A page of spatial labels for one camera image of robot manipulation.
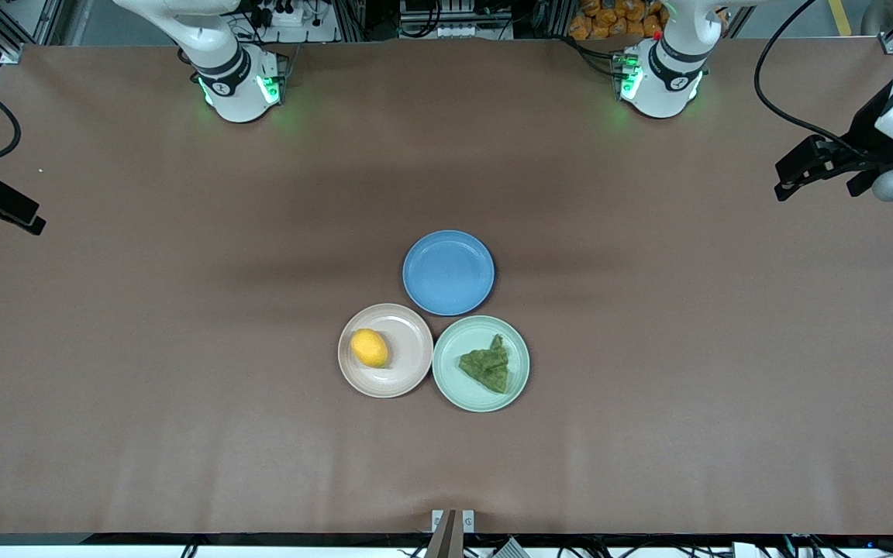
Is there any yellow lemon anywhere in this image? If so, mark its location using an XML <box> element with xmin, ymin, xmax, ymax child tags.
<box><xmin>350</xmin><ymin>328</ymin><xmax>390</xmax><ymax>369</ymax></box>

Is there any green lettuce leaf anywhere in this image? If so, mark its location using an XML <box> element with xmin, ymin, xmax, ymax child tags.
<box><xmin>458</xmin><ymin>334</ymin><xmax>511</xmax><ymax>394</ymax></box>

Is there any pile of orange fruits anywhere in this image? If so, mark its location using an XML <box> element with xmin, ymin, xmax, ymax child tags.
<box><xmin>569</xmin><ymin>0</ymin><xmax>666</xmax><ymax>40</ymax></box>

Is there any table cover sheet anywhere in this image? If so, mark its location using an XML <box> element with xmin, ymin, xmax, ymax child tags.
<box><xmin>0</xmin><ymin>39</ymin><xmax>893</xmax><ymax>539</ymax></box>

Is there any white power strip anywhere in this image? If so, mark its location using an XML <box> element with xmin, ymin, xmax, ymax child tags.
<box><xmin>257</xmin><ymin>0</ymin><xmax>315</xmax><ymax>29</ymax></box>

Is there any white electronics box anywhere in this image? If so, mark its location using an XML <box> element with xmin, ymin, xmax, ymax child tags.
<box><xmin>398</xmin><ymin>0</ymin><xmax>513</xmax><ymax>40</ymax></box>

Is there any blue plate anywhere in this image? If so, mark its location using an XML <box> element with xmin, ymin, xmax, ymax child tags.
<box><xmin>402</xmin><ymin>229</ymin><xmax>495</xmax><ymax>317</ymax></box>

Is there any mint green plate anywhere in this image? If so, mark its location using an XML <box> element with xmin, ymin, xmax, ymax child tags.
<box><xmin>432</xmin><ymin>315</ymin><xmax>531</xmax><ymax>413</ymax></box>

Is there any pink plate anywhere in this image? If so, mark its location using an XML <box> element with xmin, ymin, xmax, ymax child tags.
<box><xmin>337</xmin><ymin>303</ymin><xmax>435</xmax><ymax>399</ymax></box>

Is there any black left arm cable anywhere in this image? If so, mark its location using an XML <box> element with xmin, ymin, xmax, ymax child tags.
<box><xmin>753</xmin><ymin>0</ymin><xmax>875</xmax><ymax>160</ymax></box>

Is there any black base cable bundle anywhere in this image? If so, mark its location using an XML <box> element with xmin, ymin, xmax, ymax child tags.
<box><xmin>563</xmin><ymin>35</ymin><xmax>622</xmax><ymax>78</ymax></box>

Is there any small white mounting bracket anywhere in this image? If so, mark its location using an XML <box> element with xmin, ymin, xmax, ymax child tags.
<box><xmin>431</xmin><ymin>509</ymin><xmax>476</xmax><ymax>534</ymax></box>

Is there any grey camera post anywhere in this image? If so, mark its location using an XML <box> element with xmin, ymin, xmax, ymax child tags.
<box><xmin>425</xmin><ymin>509</ymin><xmax>459</xmax><ymax>558</ymax></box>

